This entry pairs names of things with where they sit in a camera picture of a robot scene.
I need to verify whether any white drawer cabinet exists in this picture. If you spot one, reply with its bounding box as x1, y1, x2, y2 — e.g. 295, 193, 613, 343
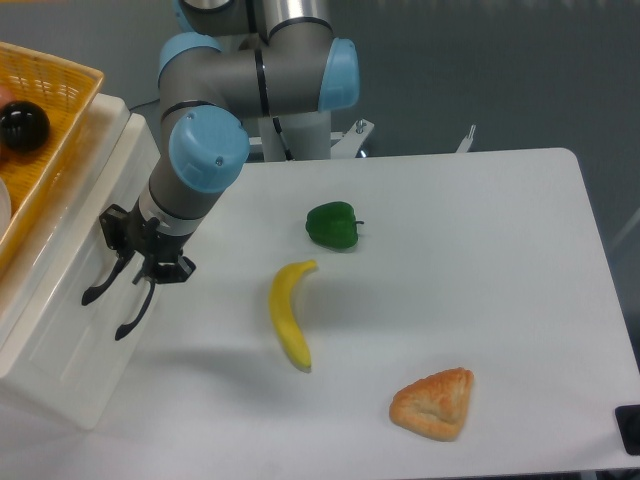
1, 94, 130, 341

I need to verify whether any yellow banana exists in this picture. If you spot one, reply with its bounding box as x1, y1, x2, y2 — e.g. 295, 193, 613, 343
268, 260, 317, 372

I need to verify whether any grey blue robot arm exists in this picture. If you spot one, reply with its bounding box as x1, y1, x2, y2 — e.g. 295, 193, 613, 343
99, 1, 360, 285

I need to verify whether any black round ball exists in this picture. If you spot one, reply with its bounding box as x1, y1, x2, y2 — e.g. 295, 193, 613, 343
1, 100, 50, 152

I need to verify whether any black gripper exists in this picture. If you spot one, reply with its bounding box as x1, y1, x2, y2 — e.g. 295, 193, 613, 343
99, 204, 196, 285

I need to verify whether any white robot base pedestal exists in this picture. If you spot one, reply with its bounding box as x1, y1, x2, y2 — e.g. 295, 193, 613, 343
249, 112, 375, 162

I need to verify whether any white plate in basket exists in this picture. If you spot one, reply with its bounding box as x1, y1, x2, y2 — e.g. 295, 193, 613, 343
0, 179, 12, 237

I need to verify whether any black device at edge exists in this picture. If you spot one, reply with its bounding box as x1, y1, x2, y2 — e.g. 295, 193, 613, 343
614, 405, 640, 456

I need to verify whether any triangular pastry bread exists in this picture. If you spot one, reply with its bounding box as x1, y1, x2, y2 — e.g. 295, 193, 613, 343
389, 367, 475, 442

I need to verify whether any orange wicker basket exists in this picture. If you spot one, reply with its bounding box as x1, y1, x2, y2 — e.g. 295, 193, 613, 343
1, 42, 104, 271

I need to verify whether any green bell pepper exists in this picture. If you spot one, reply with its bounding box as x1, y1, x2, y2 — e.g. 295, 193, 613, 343
305, 201, 363, 250

